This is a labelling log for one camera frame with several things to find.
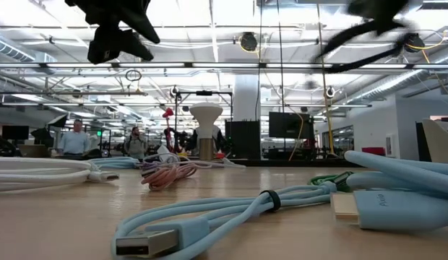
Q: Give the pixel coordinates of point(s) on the silver lamp with white shade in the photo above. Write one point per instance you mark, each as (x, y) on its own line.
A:
(206, 119)

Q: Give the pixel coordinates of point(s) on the large black monitor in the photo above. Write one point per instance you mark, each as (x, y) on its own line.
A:
(289, 126)

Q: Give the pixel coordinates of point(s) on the translucent plastic bin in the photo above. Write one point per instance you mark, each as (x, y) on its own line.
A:
(440, 141)

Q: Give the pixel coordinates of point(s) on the black aluminium table frame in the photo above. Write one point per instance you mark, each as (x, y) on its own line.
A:
(300, 162)

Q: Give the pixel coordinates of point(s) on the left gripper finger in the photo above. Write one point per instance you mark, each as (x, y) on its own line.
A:
(139, 23)
(133, 45)

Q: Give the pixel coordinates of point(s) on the red box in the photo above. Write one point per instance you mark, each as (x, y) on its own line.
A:
(374, 151)

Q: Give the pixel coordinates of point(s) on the background black frame rig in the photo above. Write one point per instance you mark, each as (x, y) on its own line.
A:
(204, 92)

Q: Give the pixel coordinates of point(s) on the small black monitor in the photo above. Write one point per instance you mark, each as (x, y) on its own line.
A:
(15, 132)

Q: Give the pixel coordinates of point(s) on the person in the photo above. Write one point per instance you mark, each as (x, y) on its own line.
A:
(75, 142)
(135, 144)

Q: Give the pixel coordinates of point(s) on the black cabinet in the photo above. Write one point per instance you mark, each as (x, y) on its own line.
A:
(242, 141)

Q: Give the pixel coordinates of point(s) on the small red object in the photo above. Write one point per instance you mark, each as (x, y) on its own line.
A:
(168, 112)

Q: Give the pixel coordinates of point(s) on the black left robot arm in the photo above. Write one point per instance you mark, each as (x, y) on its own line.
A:
(101, 4)

